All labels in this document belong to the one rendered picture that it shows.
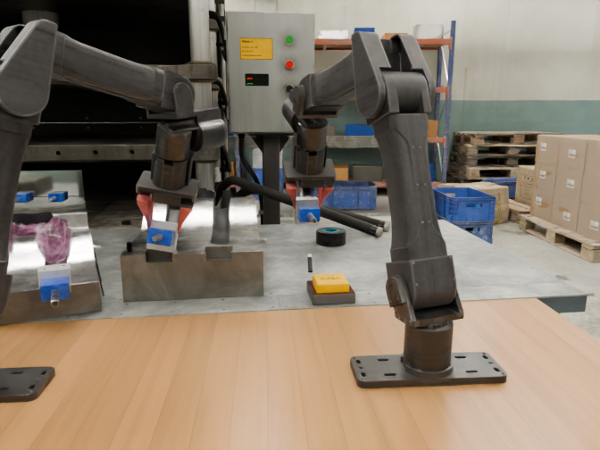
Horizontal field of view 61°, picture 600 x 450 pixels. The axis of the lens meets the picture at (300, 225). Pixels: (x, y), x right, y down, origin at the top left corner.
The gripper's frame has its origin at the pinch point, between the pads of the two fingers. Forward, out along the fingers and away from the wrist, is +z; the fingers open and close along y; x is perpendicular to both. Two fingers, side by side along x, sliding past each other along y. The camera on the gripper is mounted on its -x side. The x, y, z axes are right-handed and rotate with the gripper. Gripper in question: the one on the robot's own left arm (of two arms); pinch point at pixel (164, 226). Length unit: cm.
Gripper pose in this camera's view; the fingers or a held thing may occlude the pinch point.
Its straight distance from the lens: 97.6
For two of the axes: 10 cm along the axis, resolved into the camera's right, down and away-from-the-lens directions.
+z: -2.2, 8.5, 4.9
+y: -9.8, -1.7, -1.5
